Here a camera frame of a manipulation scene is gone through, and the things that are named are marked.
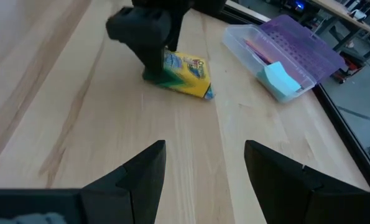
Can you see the red black floor tool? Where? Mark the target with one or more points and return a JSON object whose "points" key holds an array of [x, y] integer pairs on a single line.
{"points": [[349, 67]]}

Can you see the green yellow crayon box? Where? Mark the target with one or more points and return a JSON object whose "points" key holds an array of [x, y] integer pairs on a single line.
{"points": [[187, 77]]}

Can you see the clear pencil case purple lid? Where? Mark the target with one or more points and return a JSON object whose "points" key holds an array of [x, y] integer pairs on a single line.
{"points": [[303, 46]]}

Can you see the wooden background table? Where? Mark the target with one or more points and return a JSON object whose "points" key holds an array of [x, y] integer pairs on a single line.
{"points": [[343, 12]]}

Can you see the teal sticky note stack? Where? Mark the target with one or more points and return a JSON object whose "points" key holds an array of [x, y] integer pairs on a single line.
{"points": [[281, 81]]}

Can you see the pink pencil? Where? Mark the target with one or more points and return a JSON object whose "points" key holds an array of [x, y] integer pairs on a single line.
{"points": [[256, 49]]}

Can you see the black table edge rail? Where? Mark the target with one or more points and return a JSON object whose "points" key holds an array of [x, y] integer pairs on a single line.
{"points": [[337, 118]]}

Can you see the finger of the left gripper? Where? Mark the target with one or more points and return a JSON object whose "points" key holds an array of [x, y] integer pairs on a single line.
{"points": [[144, 34], [177, 31]]}

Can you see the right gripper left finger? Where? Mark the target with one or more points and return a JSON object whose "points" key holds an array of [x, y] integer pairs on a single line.
{"points": [[135, 193]]}

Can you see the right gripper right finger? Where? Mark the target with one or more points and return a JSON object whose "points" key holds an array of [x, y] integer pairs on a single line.
{"points": [[290, 196]]}

